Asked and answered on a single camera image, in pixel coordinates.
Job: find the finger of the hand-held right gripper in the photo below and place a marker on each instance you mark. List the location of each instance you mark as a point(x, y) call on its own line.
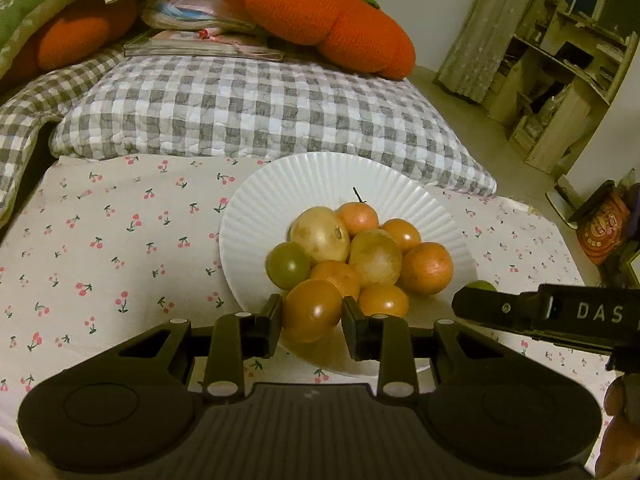
point(490, 306)

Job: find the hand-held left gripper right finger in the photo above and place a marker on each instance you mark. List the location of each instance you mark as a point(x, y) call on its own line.
point(350, 321)

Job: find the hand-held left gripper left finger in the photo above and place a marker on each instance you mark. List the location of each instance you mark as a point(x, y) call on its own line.
point(274, 321)

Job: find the small green fruit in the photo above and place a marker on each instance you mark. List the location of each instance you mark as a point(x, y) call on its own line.
point(481, 286)

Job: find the smooth orange tomato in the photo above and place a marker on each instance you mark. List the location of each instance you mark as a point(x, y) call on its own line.
point(312, 310)
point(404, 234)
point(382, 301)

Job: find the large orange tangerine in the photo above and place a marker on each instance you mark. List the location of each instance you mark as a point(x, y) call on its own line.
point(427, 267)

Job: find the white ribbed plate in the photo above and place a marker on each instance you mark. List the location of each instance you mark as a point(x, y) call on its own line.
point(300, 180)

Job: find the person's right hand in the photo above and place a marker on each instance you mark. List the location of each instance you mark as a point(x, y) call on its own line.
point(622, 430)

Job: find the small orange tangerine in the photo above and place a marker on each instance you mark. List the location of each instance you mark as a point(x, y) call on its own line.
point(335, 275)

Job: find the green tomato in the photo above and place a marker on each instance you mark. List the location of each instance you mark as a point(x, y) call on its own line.
point(287, 265)

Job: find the yellow passion fruit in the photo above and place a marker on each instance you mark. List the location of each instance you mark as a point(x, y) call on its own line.
point(375, 257)
point(317, 235)

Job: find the orange printed package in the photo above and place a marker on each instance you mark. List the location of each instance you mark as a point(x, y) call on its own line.
point(602, 230)

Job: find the orange tangerine with stem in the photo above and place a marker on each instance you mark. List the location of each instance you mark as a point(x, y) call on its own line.
point(357, 217)

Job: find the cherry print tablecloth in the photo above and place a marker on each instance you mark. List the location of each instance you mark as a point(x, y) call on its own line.
point(100, 260)

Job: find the grey checked pillow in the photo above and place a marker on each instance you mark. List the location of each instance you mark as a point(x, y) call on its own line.
point(250, 105)

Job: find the beige patterned curtain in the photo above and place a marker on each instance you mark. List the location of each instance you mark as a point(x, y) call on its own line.
point(490, 35)

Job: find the stack of thin books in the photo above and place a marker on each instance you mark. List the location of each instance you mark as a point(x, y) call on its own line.
point(200, 47)

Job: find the orange carrot plush pillow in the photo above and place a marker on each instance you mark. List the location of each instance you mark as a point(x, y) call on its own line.
point(310, 5)

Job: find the grey checked blanket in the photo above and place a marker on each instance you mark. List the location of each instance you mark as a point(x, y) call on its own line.
point(20, 125)

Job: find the clear plastic bag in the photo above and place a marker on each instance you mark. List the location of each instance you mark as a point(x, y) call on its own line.
point(185, 12)

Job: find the small orange persimmon cushion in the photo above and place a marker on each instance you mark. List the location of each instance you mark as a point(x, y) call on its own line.
point(75, 35)

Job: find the green patterned cushion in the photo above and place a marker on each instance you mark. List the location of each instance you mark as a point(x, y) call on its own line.
point(20, 5)

